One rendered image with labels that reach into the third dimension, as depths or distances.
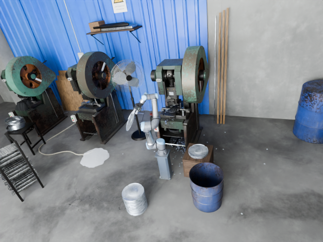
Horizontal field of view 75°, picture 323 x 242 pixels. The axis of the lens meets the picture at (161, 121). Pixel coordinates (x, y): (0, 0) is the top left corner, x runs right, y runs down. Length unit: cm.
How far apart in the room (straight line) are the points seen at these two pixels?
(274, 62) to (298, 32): 55
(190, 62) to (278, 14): 182
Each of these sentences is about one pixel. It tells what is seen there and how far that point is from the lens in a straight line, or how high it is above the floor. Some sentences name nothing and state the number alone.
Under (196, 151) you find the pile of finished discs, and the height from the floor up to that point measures 39.
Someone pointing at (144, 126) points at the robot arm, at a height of 105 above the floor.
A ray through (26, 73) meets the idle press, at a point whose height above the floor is 140.
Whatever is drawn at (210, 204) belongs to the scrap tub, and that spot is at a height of 17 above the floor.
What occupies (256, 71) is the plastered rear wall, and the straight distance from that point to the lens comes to 436.
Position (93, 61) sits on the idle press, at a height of 162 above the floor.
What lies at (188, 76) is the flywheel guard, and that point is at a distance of 284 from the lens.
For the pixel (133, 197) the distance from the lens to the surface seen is 286.
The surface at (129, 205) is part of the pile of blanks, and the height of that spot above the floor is 21.
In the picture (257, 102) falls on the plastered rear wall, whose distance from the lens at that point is 461.
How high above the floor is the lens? 242
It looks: 31 degrees down
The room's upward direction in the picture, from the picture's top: 9 degrees counter-clockwise
